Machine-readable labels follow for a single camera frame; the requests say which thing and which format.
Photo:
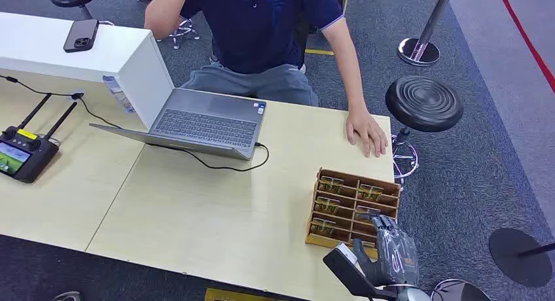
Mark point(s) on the black smartphone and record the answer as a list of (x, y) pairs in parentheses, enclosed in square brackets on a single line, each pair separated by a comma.
[(81, 35)]

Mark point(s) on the chrome chair base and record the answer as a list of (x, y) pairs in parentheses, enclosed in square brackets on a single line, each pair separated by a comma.
[(184, 30)]

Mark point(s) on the red barrier belt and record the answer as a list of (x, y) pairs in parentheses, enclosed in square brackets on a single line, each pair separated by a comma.
[(524, 36)]

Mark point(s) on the grey floor object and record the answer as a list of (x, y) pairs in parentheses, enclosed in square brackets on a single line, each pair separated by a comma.
[(67, 296)]

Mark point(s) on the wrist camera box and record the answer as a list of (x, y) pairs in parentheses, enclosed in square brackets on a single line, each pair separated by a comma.
[(347, 273)]

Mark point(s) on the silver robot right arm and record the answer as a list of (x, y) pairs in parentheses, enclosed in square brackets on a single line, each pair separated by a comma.
[(412, 295)]

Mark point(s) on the clear plastic water bottle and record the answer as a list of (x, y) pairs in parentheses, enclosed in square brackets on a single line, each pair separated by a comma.
[(118, 93)]

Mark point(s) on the chrome stanchion post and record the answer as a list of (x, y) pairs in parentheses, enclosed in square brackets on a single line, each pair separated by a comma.
[(418, 52)]

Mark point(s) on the white box cabinet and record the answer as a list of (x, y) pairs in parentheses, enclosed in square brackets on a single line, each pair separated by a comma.
[(65, 47)]

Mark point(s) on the clear sleeved card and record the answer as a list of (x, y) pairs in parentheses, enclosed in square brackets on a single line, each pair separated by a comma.
[(321, 226), (331, 184), (365, 211), (326, 205), (370, 192)]

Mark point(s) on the yellow floor tape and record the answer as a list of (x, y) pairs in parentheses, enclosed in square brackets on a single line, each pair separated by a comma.
[(234, 296), (318, 52)]

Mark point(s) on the black remote controller with screen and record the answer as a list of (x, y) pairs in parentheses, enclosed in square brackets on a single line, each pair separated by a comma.
[(30, 156)]

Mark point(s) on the black stanchion base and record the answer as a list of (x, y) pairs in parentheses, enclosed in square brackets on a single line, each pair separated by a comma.
[(516, 255)]

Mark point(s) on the grey laptop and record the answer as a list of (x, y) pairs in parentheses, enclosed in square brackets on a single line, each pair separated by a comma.
[(204, 125)]

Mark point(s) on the wooden card holder box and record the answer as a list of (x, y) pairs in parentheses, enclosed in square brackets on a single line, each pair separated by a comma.
[(347, 203)]

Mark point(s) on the person's left forearm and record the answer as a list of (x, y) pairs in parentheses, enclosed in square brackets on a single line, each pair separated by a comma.
[(353, 82)]

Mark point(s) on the person's right forearm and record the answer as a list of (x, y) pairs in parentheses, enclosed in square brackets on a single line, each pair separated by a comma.
[(162, 10)]

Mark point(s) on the person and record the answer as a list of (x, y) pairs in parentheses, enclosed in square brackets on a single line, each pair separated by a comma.
[(260, 30)]

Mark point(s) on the chrome rimmed round base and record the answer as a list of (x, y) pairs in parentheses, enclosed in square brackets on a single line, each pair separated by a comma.
[(464, 292)]

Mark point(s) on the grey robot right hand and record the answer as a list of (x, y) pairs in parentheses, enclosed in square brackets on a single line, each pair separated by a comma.
[(396, 260)]

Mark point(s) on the person's left hand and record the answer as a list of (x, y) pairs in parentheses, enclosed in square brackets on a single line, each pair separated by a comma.
[(366, 127)]

